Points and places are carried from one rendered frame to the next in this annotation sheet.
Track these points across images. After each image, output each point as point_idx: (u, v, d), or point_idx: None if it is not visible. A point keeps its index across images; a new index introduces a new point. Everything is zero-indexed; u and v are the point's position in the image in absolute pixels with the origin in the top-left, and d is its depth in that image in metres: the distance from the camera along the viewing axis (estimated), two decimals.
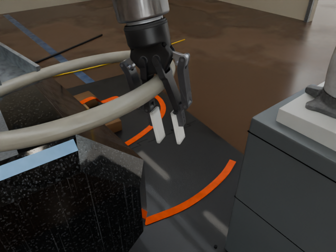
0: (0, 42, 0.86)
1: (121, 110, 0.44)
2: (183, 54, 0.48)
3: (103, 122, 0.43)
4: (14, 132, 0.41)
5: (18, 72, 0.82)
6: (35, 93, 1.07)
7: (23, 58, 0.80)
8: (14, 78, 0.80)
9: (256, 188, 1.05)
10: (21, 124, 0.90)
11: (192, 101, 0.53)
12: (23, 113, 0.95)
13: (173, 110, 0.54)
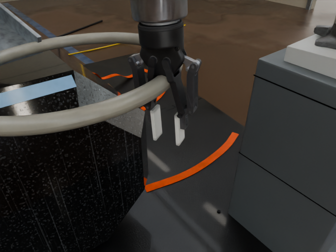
0: (1, 4, 0.81)
1: (125, 108, 0.43)
2: (195, 61, 0.46)
3: (105, 118, 0.42)
4: (14, 119, 0.40)
5: (18, 40, 0.79)
6: None
7: (24, 26, 0.76)
8: (13, 46, 0.76)
9: (262, 138, 1.01)
10: (17, 63, 0.86)
11: (197, 106, 0.52)
12: None
13: (177, 112, 0.53)
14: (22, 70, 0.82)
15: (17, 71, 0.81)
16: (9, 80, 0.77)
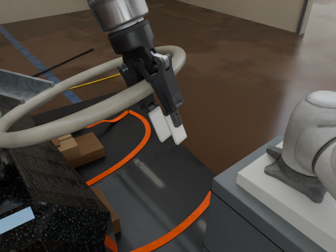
0: (9, 70, 0.92)
1: None
2: (162, 56, 0.46)
3: (147, 93, 0.51)
4: (77, 113, 0.47)
5: (33, 93, 0.88)
6: (0, 147, 1.07)
7: (35, 79, 0.86)
8: None
9: (221, 243, 1.05)
10: None
11: (183, 102, 0.51)
12: None
13: (167, 111, 0.53)
14: None
15: None
16: None
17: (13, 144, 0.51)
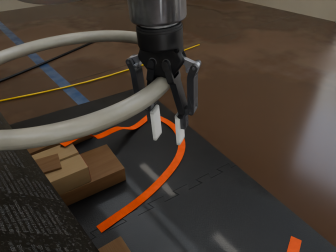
0: None
1: None
2: (195, 62, 0.46)
3: (164, 93, 0.49)
4: (101, 113, 0.41)
5: None
6: None
7: None
8: None
9: None
10: None
11: (197, 106, 0.52)
12: None
13: (177, 113, 0.53)
14: None
15: None
16: None
17: (5, 147, 0.39)
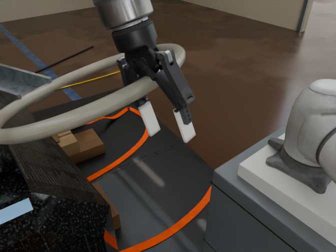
0: (6, 65, 0.91)
1: None
2: (164, 51, 0.46)
3: (145, 92, 0.50)
4: (73, 111, 0.47)
5: (30, 88, 0.87)
6: None
7: (33, 74, 0.85)
8: None
9: (222, 236, 1.04)
10: None
11: (194, 97, 0.49)
12: None
13: (177, 107, 0.51)
14: None
15: None
16: None
17: (8, 140, 0.50)
